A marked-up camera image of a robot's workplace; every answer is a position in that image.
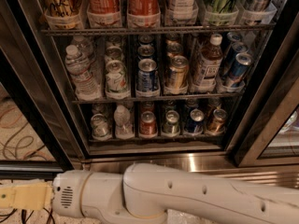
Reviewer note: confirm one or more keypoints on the silver tall can top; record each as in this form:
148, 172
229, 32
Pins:
254, 11

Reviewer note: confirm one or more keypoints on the blue red bull can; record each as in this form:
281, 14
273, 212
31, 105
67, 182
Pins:
238, 69

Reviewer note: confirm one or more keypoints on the clear plastic bag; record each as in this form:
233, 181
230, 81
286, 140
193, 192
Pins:
176, 217

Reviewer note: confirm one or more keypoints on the yellow black tall can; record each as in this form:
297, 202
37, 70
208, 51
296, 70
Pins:
63, 9

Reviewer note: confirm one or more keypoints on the blue pepsi can middle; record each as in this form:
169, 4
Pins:
147, 81

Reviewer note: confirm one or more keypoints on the middle wire shelf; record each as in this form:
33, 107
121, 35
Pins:
159, 98

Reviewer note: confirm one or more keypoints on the left glass fridge door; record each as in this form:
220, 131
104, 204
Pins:
39, 137

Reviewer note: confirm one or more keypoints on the white label bottle top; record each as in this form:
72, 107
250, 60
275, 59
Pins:
180, 12

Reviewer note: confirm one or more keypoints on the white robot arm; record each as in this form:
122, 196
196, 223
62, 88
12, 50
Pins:
145, 192

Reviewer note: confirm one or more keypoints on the gold brown soda can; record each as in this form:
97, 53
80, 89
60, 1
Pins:
216, 122

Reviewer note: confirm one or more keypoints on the water bottle shelf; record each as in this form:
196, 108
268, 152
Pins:
124, 127
79, 68

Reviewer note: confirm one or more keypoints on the brown tea bottle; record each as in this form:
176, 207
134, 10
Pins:
206, 65

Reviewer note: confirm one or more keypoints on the top wire shelf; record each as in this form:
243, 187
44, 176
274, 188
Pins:
157, 30

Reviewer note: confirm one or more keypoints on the green silver soda can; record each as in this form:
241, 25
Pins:
171, 123

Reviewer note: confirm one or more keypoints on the red cola can top left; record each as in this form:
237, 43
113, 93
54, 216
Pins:
104, 13

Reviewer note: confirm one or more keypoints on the water bottle bottom shelf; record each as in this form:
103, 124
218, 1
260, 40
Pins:
124, 127

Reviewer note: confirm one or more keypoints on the wire shelf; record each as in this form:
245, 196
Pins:
159, 98
157, 30

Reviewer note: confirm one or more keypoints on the steel fridge bottom grille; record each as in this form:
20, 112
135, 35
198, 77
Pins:
283, 175

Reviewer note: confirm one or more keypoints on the white green can middle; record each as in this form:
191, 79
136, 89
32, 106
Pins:
116, 80

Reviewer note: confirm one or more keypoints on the water bottle middle shelf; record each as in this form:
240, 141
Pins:
79, 68

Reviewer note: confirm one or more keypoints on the green tall can top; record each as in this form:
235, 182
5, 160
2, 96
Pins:
220, 12

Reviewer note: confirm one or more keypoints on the blue pepsi can bottom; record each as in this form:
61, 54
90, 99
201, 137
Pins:
194, 122

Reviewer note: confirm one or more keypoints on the red cola can top right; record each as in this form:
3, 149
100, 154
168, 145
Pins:
143, 14

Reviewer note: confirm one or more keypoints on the gold can middle shelf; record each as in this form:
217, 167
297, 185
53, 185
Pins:
176, 74

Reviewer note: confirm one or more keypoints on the red coca cola can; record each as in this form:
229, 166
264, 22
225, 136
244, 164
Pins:
148, 124

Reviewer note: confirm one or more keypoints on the glass fridge door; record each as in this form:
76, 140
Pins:
39, 137
264, 144

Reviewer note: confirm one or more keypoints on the silver green 7up can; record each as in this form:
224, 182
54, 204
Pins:
101, 129

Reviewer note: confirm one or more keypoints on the right glass fridge door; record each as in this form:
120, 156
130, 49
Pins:
264, 144

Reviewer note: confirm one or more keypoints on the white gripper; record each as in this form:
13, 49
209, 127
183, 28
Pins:
66, 192

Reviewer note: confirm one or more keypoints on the blue pepsi can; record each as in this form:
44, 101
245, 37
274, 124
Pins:
194, 122
147, 81

